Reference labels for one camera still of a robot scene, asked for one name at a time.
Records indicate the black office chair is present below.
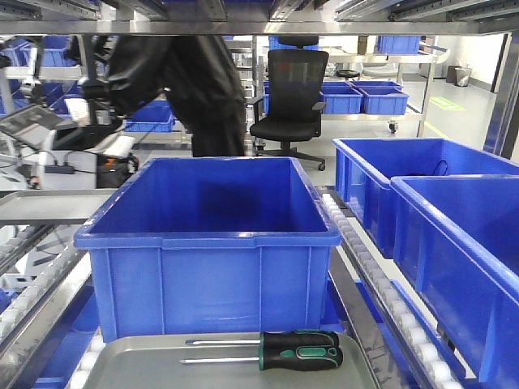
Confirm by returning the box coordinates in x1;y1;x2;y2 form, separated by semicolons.
250;35;329;171

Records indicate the grey metal tray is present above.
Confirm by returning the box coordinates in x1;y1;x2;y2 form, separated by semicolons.
84;332;376;388

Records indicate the blue bin right rear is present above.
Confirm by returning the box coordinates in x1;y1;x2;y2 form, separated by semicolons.
332;138;518;259

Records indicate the blue bin on rollers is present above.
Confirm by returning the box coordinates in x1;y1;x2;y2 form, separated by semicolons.
74;157;341;342

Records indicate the blue bin right front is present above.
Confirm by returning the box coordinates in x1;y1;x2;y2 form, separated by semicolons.
391;175;518;388

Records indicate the person in black clothes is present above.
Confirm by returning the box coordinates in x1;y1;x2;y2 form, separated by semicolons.
84;35;246;157

